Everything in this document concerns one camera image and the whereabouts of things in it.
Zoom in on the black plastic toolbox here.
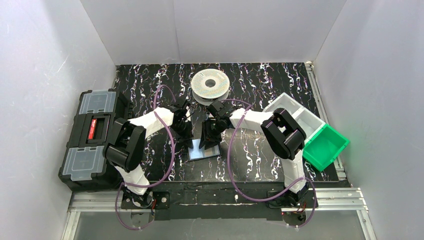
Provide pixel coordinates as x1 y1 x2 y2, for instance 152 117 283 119
58 88 133 193

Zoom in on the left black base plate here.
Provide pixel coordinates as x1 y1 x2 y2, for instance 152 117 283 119
118 190 170 210

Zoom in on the green plastic bin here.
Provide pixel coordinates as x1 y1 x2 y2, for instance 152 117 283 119
303 124 350 172

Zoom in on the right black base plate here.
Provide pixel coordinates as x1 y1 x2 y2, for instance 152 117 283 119
266 189 319 212

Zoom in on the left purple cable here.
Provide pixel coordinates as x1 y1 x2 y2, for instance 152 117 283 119
114 84 178 231

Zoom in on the white plastic bin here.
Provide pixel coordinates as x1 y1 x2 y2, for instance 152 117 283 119
263 92 326 145

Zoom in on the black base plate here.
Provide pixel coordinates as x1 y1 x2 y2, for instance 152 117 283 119
118 190 170 210
266 189 319 212

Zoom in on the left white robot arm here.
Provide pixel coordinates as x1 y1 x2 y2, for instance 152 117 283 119
103 98 193 208

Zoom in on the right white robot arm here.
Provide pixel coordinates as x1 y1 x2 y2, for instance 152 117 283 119
199 99 309 205

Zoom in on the white filament spool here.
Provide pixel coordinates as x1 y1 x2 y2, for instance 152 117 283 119
190 68 230 106

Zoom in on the aluminium frame rail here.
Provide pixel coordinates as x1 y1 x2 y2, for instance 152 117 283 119
62 187 377 240

